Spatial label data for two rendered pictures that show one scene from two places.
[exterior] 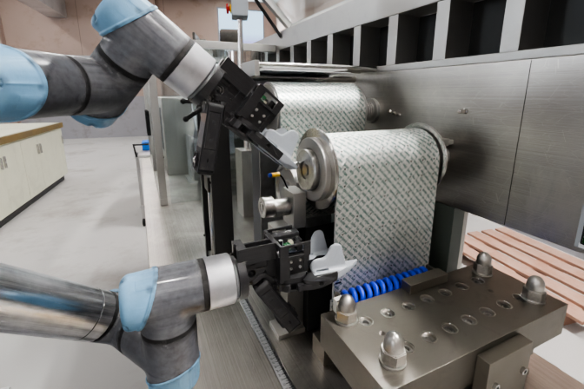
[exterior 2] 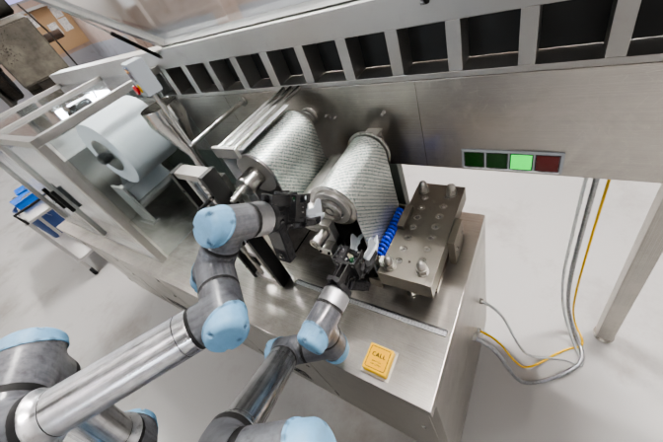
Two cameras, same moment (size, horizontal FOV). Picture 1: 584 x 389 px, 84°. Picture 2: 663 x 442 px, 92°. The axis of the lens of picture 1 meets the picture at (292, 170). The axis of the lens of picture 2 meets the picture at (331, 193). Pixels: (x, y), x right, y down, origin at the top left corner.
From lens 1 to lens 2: 49 cm
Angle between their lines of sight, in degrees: 31
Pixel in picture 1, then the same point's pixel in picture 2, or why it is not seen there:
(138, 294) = (319, 337)
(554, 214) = (450, 156)
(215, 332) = not seen: hidden behind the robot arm
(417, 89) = (342, 100)
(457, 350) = (440, 247)
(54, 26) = not seen: outside the picture
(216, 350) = not seen: hidden behind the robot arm
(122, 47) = (231, 245)
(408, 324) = (414, 248)
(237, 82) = (283, 203)
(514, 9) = (394, 50)
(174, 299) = (331, 326)
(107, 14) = (220, 239)
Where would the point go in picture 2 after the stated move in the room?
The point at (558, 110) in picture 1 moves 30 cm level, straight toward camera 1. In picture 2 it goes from (436, 108) to (463, 176)
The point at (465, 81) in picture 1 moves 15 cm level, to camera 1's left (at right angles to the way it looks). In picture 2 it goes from (377, 94) to (338, 119)
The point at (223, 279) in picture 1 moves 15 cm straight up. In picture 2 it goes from (341, 299) to (322, 264)
